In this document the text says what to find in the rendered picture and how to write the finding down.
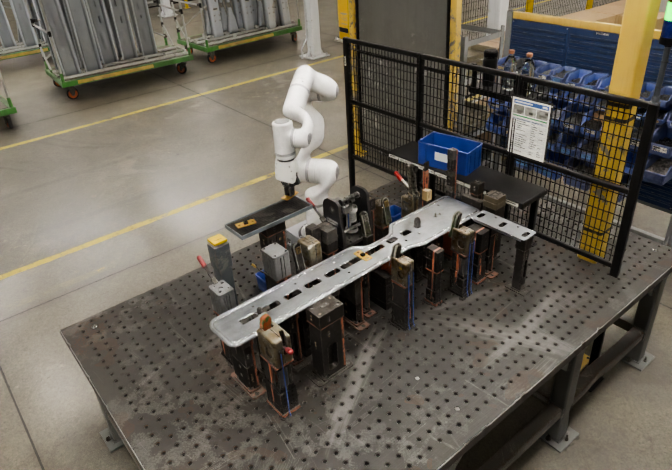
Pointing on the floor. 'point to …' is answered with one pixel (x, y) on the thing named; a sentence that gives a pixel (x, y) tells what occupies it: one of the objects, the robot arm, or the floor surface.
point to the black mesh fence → (504, 142)
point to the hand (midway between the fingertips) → (289, 190)
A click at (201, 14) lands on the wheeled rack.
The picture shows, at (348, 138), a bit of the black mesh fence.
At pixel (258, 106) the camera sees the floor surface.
